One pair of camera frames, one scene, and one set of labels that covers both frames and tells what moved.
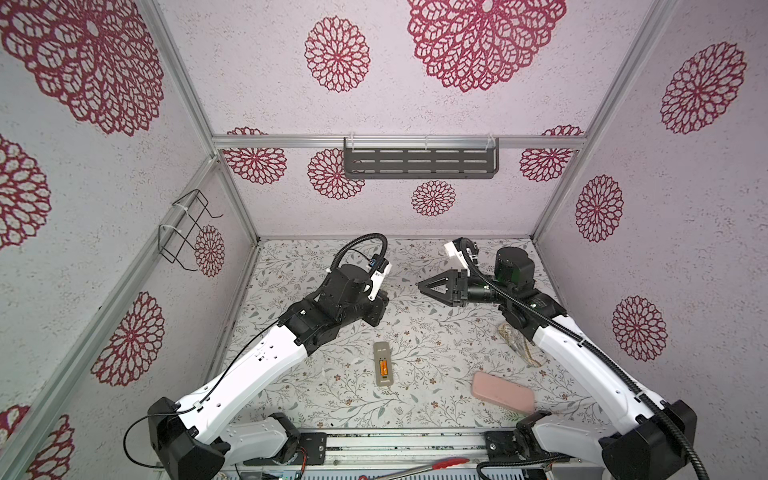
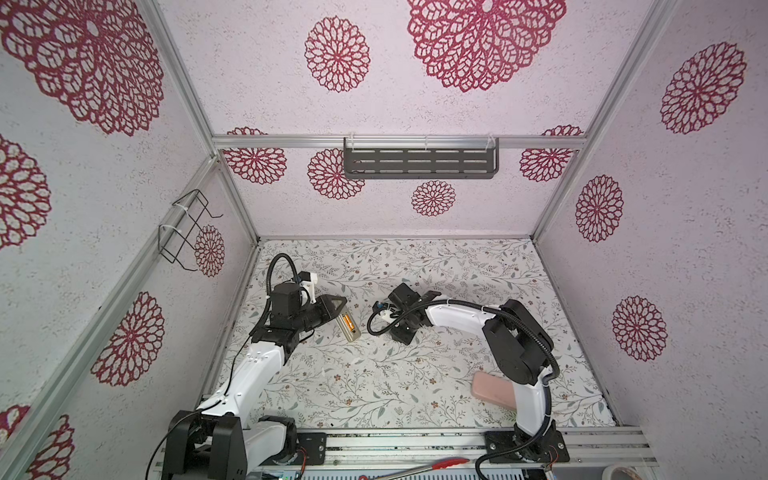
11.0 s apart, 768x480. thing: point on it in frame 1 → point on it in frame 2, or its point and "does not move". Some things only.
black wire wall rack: x=176 y=243 does not move
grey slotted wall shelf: x=421 y=157 does not move
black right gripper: x=453 y=280 → x=396 y=334
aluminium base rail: x=367 y=453 does not move
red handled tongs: x=440 y=464 does not move
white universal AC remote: x=383 y=364 → x=348 y=326
